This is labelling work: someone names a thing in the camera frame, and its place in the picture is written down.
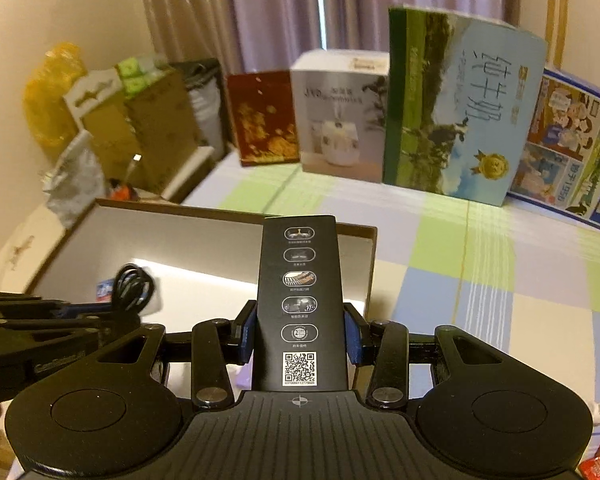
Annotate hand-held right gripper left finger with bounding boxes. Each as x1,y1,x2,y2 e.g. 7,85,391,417
87,300,261,411

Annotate beige flat carton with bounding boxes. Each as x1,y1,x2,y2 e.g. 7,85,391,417
0,200,89,292

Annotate green tissue packs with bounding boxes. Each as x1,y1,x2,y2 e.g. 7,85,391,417
115,54,169,96

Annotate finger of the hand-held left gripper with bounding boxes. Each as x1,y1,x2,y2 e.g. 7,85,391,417
0,314,147,347
0,290,117,320

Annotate black and white bag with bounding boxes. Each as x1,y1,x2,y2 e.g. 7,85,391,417
170,57,229,162

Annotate plain brown cardboard carton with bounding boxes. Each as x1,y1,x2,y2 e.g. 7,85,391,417
125,67,202,196

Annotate purple curtain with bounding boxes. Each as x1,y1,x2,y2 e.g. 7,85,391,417
132,0,521,82

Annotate yellow plastic bag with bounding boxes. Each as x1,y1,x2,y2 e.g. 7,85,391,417
22,42,89,162

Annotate red gold gift box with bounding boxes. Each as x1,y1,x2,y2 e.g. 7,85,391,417
224,70,301,168

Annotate white appliance box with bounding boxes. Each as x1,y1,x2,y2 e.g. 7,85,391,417
289,50,391,187

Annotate brown cardboard storage box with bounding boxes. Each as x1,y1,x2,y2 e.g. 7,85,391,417
27,197,379,392

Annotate blue milk carton box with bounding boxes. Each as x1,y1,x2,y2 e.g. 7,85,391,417
507,67,600,239

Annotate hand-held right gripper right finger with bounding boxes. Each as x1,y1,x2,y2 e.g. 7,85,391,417
342,302,518,407

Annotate black charging cable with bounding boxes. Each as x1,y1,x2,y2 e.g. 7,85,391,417
111,262,157,319

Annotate green milk carton box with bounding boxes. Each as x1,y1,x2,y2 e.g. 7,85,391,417
382,5,549,208

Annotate black product box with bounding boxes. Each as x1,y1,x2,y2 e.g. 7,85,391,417
252,215,349,392

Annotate orange handled tool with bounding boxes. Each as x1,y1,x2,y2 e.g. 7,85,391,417
109,154,143,202

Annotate yellow wooden frame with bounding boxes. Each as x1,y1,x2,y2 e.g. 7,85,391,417
545,0,571,68

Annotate white plastic bag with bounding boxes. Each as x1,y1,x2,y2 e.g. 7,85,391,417
42,130,109,216

